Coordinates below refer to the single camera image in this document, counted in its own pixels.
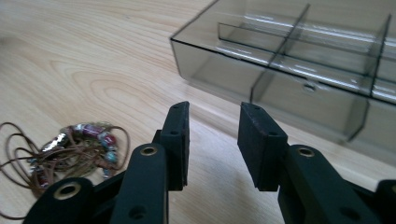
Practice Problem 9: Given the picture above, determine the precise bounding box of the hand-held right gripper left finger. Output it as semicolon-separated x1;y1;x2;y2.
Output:
151;101;191;191

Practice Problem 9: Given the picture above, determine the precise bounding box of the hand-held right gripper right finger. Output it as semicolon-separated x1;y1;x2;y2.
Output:
236;102;290;192

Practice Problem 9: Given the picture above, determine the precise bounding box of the brown cord beaded necklace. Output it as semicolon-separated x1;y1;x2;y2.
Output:
0;120;131;220

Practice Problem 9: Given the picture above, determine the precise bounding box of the smoky clear plastic organizer box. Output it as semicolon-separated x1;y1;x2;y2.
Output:
169;0;396;166

